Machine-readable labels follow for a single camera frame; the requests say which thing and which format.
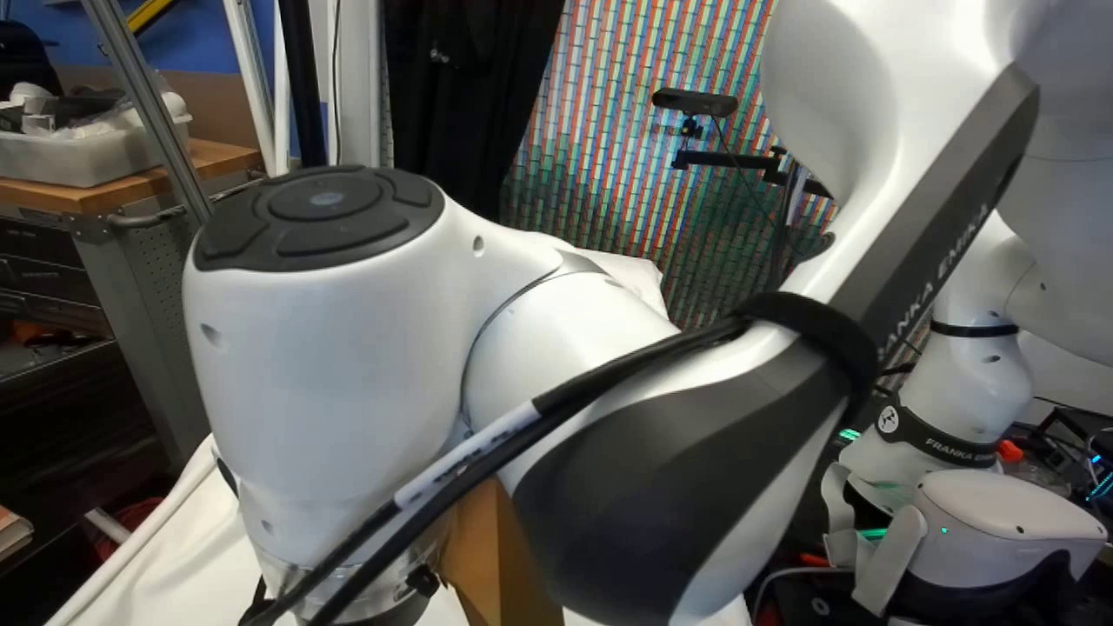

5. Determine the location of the grey aluminium pole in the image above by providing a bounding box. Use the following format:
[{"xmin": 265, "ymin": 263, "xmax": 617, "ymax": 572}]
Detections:
[{"xmin": 82, "ymin": 0, "xmax": 222, "ymax": 227}]

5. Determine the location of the black curtain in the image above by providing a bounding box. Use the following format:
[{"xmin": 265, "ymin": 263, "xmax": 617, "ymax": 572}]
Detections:
[{"xmin": 382, "ymin": 0, "xmax": 571, "ymax": 222}]

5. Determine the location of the tan wrist camera block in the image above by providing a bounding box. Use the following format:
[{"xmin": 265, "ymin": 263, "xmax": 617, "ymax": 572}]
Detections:
[{"xmin": 432, "ymin": 476, "xmax": 566, "ymax": 626}]

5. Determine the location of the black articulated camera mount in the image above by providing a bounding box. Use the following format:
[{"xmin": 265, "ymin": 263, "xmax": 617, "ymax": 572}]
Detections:
[{"xmin": 670, "ymin": 109, "xmax": 840, "ymax": 202}]

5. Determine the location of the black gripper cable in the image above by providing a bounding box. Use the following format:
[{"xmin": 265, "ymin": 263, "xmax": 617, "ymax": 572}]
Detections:
[{"xmin": 238, "ymin": 307, "xmax": 804, "ymax": 626}]

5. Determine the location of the white plastic bin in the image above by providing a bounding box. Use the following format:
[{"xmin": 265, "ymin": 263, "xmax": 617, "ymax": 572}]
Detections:
[{"xmin": 0, "ymin": 83, "xmax": 197, "ymax": 186}]

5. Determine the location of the black stereo camera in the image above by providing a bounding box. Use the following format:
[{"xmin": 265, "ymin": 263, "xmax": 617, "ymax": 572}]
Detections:
[{"xmin": 650, "ymin": 87, "xmax": 741, "ymax": 120}]

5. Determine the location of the white table cloth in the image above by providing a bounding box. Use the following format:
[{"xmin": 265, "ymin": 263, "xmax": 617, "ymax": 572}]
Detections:
[{"xmin": 49, "ymin": 248, "xmax": 678, "ymax": 626}]

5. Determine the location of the black metal pole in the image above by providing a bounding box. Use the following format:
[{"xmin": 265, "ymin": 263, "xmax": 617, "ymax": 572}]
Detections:
[{"xmin": 274, "ymin": 0, "xmax": 338, "ymax": 171}]

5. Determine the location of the grey cabinet with wooden top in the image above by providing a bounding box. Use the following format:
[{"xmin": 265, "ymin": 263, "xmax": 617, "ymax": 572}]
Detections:
[{"xmin": 0, "ymin": 137, "xmax": 268, "ymax": 626}]

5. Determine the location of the white metal pole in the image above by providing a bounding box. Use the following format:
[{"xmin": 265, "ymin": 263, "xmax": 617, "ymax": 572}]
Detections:
[{"xmin": 221, "ymin": 0, "xmax": 297, "ymax": 182}]

